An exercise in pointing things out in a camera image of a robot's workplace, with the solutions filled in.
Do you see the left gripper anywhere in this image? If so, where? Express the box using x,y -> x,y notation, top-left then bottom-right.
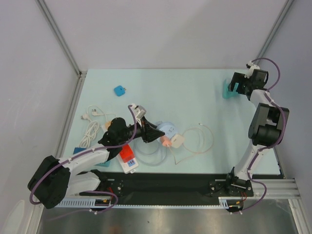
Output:
117,116 -> 164,143

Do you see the teal triangular power strip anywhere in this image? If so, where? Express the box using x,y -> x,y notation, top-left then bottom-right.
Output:
222,78 -> 239,99

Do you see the pink charger plug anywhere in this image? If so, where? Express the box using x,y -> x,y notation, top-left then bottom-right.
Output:
159,136 -> 172,147

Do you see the light blue round socket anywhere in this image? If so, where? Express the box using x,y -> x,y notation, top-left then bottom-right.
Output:
157,122 -> 178,139

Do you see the white square charger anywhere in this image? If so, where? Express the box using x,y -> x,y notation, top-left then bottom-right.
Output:
171,134 -> 185,148

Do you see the wooden tan plug adapter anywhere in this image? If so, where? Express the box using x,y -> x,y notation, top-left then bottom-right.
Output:
105,121 -> 111,130

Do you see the blue square plug adapter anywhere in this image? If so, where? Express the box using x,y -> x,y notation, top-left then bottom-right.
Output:
114,85 -> 126,97

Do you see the white power cable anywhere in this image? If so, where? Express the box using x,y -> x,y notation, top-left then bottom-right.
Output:
79,104 -> 117,147

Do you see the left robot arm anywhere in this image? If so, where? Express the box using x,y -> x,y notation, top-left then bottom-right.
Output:
27,117 -> 165,209

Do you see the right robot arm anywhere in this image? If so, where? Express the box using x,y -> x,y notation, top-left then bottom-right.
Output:
225,68 -> 290,196

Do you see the red cube adapter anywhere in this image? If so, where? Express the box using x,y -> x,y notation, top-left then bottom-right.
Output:
119,144 -> 135,163

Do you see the teal rectangular power strip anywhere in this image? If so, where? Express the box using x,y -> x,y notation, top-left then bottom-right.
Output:
73,147 -> 110,167

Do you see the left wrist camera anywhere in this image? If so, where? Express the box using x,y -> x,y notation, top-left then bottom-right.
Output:
130,103 -> 147,119

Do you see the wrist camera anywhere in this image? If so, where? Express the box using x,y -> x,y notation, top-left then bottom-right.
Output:
130,103 -> 147,119
245,60 -> 260,78

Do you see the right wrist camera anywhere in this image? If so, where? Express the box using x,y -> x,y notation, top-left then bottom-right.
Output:
245,60 -> 260,78

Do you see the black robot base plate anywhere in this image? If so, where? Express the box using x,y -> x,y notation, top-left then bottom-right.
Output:
79,171 -> 254,206

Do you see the aluminium frame rail left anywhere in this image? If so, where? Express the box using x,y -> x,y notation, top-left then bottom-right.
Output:
36,0 -> 87,78

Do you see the aluminium frame rail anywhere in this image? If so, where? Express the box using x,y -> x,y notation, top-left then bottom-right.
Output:
36,0 -> 87,78
256,0 -> 296,60

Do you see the aluminium frame rail right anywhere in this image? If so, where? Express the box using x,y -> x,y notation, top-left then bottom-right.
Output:
256,0 -> 296,60

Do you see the white slotted cable duct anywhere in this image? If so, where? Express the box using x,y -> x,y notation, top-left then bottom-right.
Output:
56,196 -> 111,209

